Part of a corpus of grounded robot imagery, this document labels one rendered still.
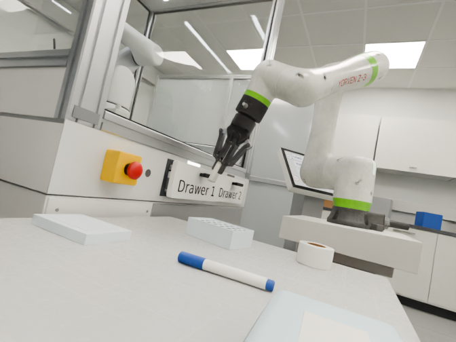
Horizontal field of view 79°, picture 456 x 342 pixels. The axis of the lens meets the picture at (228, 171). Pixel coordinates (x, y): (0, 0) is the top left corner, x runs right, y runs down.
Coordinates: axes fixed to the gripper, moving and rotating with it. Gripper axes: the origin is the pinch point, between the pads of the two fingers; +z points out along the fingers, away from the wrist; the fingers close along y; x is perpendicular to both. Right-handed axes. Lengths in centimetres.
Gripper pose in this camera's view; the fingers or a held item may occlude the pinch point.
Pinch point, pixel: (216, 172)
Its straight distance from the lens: 90.5
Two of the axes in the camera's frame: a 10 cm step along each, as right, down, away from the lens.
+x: 4.1, 1.4, 9.0
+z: -4.9, 8.7, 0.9
